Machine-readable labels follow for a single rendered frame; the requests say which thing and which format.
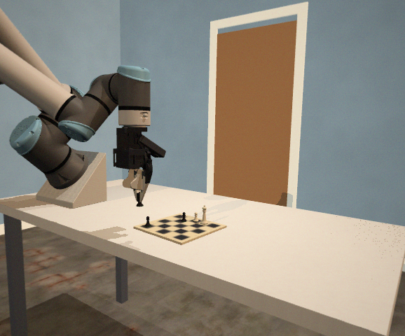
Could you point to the black and cream chessboard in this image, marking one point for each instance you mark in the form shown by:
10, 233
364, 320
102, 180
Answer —
173, 229

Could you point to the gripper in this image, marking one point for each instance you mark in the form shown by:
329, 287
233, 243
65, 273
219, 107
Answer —
131, 154

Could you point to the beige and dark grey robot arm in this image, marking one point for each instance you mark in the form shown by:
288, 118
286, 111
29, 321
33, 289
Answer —
66, 112

